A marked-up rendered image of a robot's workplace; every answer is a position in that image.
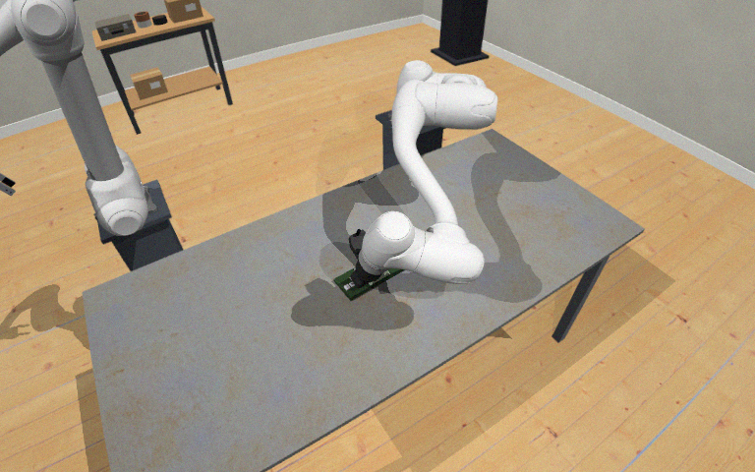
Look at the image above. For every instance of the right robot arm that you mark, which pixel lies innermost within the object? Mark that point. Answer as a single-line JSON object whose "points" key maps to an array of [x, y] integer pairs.
{"points": [[116, 195]]}

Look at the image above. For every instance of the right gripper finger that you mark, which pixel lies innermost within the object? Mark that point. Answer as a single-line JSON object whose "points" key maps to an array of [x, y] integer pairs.
{"points": [[7, 180], [4, 188]]}

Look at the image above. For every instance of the green keyboard base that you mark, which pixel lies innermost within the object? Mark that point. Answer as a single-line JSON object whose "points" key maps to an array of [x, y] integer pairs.
{"points": [[345, 283]]}

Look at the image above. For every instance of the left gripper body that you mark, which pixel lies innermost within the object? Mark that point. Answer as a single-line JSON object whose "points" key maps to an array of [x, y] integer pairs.
{"points": [[366, 273]]}

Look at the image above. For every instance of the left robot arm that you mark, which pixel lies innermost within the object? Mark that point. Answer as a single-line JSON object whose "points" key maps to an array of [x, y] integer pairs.
{"points": [[443, 253]]}

